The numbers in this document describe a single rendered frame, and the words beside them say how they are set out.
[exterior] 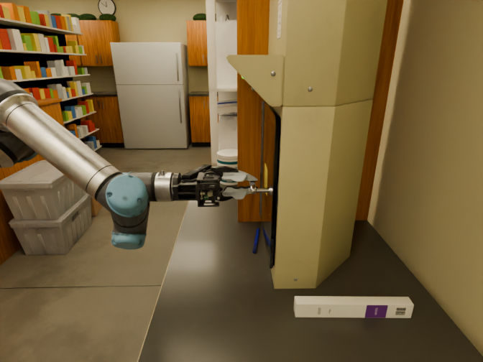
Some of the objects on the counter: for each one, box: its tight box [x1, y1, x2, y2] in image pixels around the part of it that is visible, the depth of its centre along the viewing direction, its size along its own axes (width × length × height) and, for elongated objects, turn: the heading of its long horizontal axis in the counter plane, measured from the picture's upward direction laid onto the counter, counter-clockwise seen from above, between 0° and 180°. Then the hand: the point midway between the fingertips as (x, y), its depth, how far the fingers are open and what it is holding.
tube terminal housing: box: [268, 0, 387, 289], centre depth 82 cm, size 25×32×77 cm
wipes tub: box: [217, 149, 238, 185], centre depth 153 cm, size 13×13×15 cm
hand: (252, 182), depth 82 cm, fingers closed, pressing on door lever
